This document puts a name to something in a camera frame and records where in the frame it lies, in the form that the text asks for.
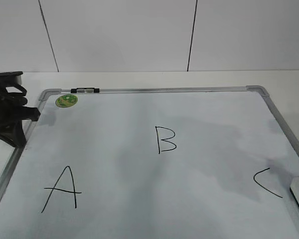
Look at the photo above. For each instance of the white aluminium-framed whiteboard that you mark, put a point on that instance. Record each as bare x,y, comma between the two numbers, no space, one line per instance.
154,164

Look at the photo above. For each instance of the round green magnet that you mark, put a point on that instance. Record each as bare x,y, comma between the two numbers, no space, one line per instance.
66,101

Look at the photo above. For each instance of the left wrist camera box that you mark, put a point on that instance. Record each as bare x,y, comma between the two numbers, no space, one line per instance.
10,78

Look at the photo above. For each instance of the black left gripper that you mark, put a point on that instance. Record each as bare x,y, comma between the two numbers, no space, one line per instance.
13,111

